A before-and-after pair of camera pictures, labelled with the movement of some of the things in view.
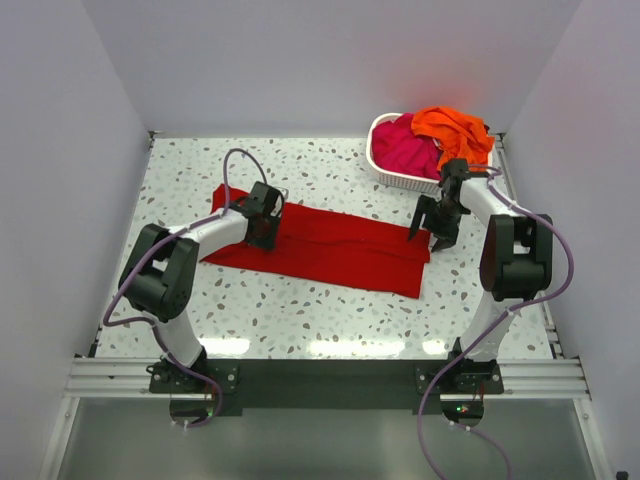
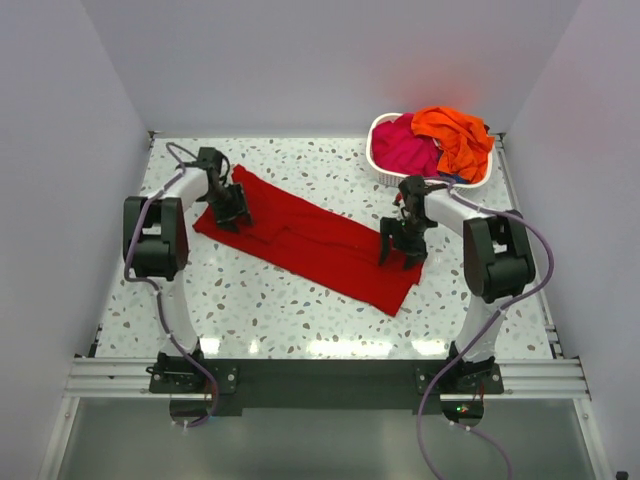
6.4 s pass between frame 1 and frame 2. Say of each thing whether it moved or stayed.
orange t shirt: stayed
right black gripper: moved
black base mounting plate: stayed
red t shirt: moved
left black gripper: moved
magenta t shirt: stayed
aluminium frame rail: stayed
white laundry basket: stayed
